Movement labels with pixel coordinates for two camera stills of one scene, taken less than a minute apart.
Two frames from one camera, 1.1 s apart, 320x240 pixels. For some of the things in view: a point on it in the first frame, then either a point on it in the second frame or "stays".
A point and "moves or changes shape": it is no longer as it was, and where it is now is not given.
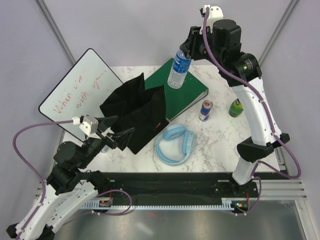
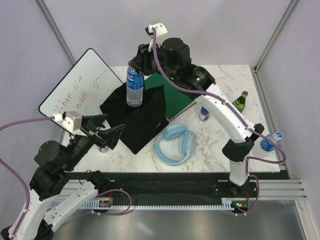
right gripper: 190,45 to 144,55
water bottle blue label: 180,69 moves or changes shape
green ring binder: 177,100 stays
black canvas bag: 141,111 stays
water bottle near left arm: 105,149 stays
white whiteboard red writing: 81,92 stays
